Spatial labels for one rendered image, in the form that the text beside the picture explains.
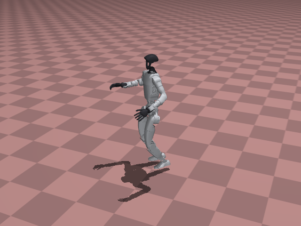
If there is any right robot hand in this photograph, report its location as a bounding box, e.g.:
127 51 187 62
110 83 127 90

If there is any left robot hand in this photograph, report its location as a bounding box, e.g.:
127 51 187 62
134 106 153 121

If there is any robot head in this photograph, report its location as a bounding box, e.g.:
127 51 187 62
144 54 158 73

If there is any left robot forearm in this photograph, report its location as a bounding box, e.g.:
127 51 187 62
148 94 166 111

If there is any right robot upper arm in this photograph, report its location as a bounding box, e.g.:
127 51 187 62
138 70 146 86

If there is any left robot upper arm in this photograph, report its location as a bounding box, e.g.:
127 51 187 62
152 76 167 98

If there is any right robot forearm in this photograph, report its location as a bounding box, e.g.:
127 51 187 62
123 80 138 88

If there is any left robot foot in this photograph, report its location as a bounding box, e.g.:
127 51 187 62
154 160 170 169

